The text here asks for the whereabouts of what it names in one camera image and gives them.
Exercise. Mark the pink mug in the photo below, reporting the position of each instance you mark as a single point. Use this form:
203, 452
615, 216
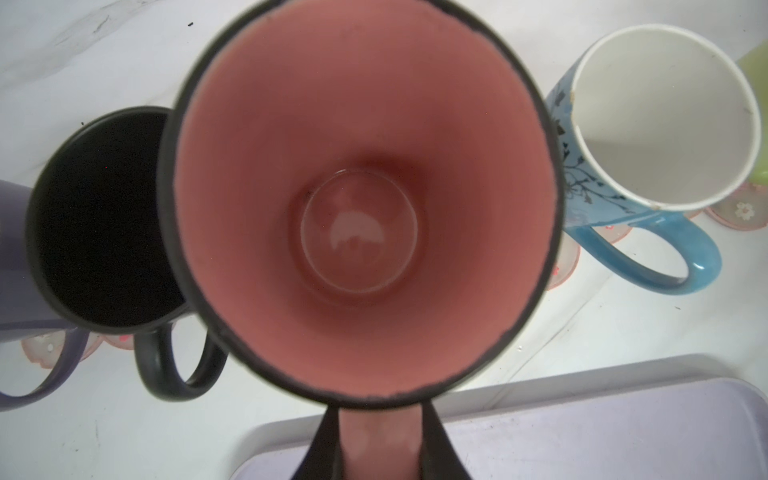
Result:
363, 201

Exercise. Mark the lilac tray mat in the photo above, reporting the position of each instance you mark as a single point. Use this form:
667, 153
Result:
712, 428

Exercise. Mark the cream mug purple handle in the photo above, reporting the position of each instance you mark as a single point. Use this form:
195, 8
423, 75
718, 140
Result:
24, 311

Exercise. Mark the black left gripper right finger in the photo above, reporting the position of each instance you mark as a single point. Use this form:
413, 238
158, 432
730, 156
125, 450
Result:
438, 458

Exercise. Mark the black mug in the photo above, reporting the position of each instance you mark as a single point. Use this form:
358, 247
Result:
95, 248

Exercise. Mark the white mug blue handle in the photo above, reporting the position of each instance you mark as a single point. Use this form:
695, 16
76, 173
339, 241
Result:
652, 119

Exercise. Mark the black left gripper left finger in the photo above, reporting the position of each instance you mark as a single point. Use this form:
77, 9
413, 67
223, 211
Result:
323, 459

